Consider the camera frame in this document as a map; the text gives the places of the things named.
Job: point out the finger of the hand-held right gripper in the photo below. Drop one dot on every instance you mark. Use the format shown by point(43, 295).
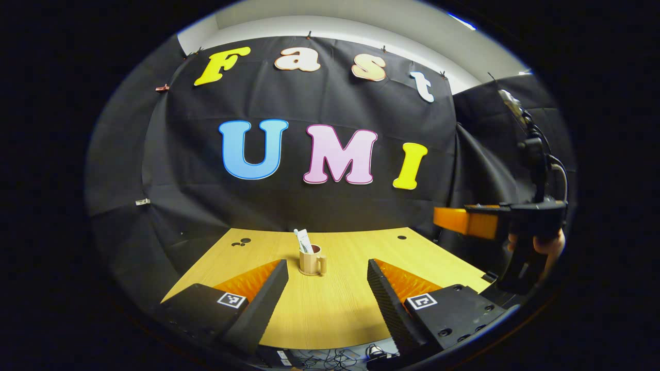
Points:
point(469, 221)

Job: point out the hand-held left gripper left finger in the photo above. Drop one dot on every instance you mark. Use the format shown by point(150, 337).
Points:
point(268, 296)

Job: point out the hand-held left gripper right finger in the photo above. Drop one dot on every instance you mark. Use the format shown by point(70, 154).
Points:
point(384, 296)

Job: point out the beige cup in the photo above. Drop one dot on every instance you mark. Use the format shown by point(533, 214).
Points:
point(309, 264)

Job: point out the light blue toothbrush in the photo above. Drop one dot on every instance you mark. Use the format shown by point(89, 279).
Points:
point(297, 238)

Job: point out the white toothpaste tube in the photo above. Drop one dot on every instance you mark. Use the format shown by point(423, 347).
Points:
point(305, 239)

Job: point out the wooden desktop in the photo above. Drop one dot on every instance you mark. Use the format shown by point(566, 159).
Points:
point(330, 309)

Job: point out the black backdrop cloth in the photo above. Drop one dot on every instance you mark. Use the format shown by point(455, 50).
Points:
point(330, 206)

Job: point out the white cloth clip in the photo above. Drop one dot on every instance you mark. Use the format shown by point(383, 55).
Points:
point(142, 201)

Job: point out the red cloth clip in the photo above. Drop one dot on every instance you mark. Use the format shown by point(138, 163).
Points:
point(162, 88)

